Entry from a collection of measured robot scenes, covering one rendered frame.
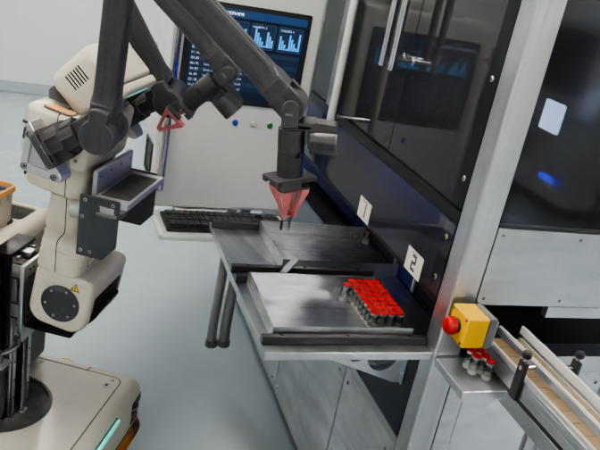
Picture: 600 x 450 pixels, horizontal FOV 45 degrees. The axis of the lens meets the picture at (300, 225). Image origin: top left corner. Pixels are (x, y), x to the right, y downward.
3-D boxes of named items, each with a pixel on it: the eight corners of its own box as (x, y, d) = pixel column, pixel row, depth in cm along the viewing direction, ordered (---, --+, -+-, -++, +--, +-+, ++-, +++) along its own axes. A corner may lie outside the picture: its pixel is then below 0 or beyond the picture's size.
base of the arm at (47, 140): (54, 123, 163) (27, 135, 152) (82, 108, 161) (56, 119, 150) (73, 157, 165) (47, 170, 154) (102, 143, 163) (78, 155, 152)
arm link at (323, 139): (287, 89, 151) (281, 100, 144) (342, 93, 150) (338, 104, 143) (286, 143, 157) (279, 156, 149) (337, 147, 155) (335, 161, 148)
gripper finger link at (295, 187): (308, 220, 157) (311, 179, 153) (279, 226, 153) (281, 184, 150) (293, 210, 162) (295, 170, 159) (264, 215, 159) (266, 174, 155)
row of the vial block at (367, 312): (350, 294, 185) (354, 278, 183) (376, 330, 169) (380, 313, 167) (343, 294, 184) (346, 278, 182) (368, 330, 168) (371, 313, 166)
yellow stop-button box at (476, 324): (473, 331, 161) (481, 303, 158) (489, 348, 155) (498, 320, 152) (443, 330, 158) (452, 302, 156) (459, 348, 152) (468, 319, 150)
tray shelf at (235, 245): (356, 236, 229) (357, 230, 228) (460, 359, 168) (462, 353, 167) (208, 227, 213) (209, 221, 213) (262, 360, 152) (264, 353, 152)
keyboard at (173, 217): (276, 219, 246) (277, 212, 245) (288, 236, 234) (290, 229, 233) (159, 213, 231) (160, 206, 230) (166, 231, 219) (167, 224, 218)
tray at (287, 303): (370, 288, 190) (373, 276, 189) (410, 341, 168) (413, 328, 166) (245, 284, 179) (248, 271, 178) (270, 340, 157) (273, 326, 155)
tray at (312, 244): (363, 237, 224) (365, 227, 223) (395, 275, 201) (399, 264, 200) (258, 231, 213) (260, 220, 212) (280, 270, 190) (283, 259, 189)
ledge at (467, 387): (486, 364, 168) (488, 357, 167) (516, 398, 157) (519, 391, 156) (434, 364, 163) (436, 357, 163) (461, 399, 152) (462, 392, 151)
